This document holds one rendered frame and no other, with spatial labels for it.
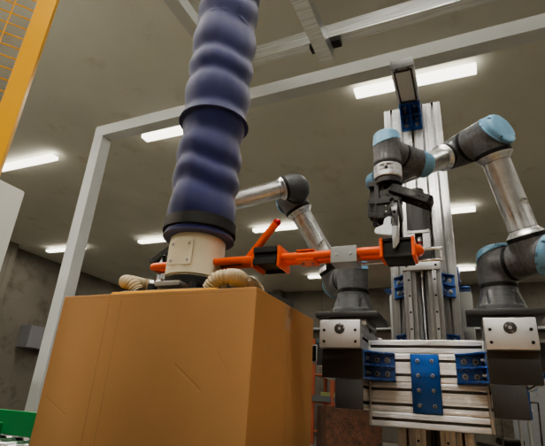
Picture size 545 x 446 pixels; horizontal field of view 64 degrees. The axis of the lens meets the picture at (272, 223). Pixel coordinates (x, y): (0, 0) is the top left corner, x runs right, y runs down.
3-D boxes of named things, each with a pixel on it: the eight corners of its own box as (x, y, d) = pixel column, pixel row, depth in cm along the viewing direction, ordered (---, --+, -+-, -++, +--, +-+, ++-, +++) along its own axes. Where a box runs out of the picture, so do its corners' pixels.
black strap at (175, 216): (147, 226, 131) (149, 213, 133) (188, 250, 151) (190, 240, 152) (212, 219, 122) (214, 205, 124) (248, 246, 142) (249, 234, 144)
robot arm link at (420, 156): (409, 165, 136) (381, 155, 132) (437, 149, 127) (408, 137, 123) (410, 188, 133) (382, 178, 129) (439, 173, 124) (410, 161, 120)
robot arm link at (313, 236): (342, 298, 171) (276, 182, 183) (330, 306, 184) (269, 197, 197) (366, 285, 175) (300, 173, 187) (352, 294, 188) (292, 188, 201)
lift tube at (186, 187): (147, 231, 131) (192, -17, 170) (188, 254, 149) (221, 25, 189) (210, 224, 122) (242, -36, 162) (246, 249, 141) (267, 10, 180)
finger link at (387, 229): (374, 249, 108) (376, 223, 114) (399, 248, 106) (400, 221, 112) (372, 242, 106) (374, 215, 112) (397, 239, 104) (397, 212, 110)
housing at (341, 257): (329, 262, 112) (329, 246, 114) (336, 270, 118) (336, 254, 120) (356, 261, 110) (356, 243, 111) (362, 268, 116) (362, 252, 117)
